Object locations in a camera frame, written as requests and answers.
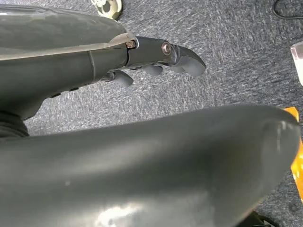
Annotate black cable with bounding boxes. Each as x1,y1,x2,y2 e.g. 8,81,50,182
273,0,303,20

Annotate cream plastic caster wheel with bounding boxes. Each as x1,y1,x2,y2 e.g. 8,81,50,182
91,0,123,20

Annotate ribbed grey left arm sleeve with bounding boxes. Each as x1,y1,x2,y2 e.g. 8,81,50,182
0,111,30,139

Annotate orange plastic object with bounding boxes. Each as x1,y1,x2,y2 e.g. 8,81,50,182
283,106,303,202

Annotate black base part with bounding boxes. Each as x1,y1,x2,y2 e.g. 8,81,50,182
237,210,280,227

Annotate white box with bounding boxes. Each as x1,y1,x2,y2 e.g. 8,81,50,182
290,41,303,87

